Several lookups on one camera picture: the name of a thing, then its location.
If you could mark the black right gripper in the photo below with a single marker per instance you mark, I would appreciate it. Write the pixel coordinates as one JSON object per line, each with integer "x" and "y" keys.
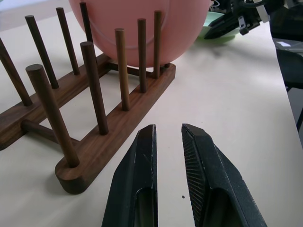
{"x": 248, "y": 16}

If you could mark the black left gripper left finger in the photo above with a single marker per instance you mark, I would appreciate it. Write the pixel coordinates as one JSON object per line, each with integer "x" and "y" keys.
{"x": 132, "y": 179}

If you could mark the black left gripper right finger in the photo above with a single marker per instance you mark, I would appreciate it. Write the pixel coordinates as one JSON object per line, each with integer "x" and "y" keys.
{"x": 220, "y": 179}

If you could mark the light green plate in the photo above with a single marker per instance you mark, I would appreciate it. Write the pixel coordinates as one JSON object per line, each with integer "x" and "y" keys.
{"x": 214, "y": 40}

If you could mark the dark wooden dish rack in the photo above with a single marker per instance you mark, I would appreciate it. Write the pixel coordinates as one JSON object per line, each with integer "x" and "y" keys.
{"x": 132, "y": 111}

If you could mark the pink plastic bowl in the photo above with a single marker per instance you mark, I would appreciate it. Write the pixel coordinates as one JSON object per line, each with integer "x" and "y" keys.
{"x": 132, "y": 26}

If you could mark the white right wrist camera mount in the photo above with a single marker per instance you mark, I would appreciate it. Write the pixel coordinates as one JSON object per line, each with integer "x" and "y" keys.
{"x": 263, "y": 14}

